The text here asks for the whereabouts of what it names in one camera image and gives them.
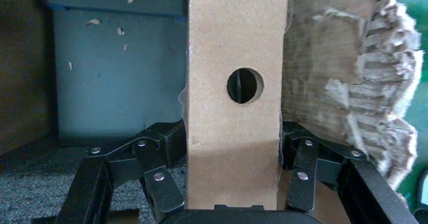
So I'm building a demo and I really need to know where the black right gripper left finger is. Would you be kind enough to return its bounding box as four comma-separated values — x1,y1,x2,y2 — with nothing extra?
55,119,187,224

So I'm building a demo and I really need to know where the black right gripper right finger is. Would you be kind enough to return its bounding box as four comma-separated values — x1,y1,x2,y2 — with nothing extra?
279,121,420,224

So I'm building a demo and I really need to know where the slim cardboard box with hole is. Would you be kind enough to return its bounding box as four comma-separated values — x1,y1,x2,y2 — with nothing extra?
185,0,289,211

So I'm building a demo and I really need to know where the open brown cardboard carton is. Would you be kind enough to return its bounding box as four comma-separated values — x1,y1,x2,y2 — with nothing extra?
0,0,424,224

